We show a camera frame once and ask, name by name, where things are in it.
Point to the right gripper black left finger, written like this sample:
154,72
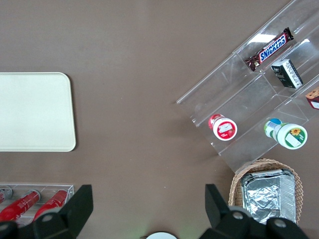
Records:
72,211

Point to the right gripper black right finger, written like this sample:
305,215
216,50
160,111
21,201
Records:
219,216

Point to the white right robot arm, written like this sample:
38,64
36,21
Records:
161,236

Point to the deep tan wicker basket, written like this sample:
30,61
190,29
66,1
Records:
235,184

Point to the cream rectangular serving tray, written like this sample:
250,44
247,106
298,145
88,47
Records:
35,112

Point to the clear acrylic bottle rack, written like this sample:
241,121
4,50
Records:
49,188

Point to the lidded aluminium foil container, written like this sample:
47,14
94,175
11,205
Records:
264,196

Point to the red lid yogurt bottle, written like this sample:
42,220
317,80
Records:
224,129

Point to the green lid yogurt bottle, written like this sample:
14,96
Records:
290,135

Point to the clear acrylic stepped shelf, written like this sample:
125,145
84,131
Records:
236,99

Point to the chocolate chip cookie box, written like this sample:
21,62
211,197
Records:
314,98

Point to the small black white carton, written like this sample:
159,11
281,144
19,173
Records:
287,73

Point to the Snickers chocolate bar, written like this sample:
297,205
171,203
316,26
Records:
270,49

